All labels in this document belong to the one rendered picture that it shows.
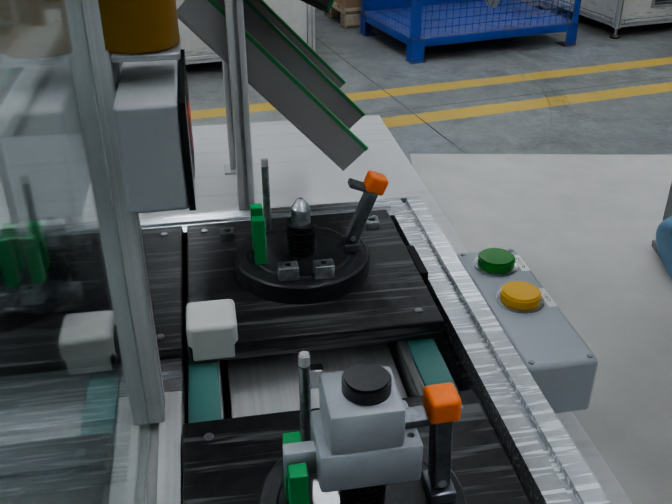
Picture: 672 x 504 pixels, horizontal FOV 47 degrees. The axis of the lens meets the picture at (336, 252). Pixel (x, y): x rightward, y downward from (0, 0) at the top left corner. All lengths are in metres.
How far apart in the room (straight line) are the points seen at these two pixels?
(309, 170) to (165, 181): 0.84
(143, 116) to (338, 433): 0.22
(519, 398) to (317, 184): 0.67
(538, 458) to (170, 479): 0.28
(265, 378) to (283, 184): 0.57
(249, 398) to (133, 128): 0.34
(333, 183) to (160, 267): 0.50
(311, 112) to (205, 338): 0.37
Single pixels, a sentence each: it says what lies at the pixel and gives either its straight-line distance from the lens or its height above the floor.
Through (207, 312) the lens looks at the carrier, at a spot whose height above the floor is 0.99.
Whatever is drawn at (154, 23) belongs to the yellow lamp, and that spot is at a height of 1.28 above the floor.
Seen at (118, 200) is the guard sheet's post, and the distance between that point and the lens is 0.54.
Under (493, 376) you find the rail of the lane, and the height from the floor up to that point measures 0.96.
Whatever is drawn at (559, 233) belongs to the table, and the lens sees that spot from 1.16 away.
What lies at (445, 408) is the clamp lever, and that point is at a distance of 0.48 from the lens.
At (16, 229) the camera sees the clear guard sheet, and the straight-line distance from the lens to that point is 0.29.
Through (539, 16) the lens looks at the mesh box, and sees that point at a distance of 5.49.
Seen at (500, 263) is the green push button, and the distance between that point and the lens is 0.83.
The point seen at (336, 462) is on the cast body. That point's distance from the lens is 0.48.
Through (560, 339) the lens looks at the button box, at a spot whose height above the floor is 0.96.
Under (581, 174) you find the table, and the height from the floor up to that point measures 0.86.
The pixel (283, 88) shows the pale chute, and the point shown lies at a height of 1.10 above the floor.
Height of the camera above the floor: 1.39
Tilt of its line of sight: 30 degrees down
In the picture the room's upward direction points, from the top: straight up
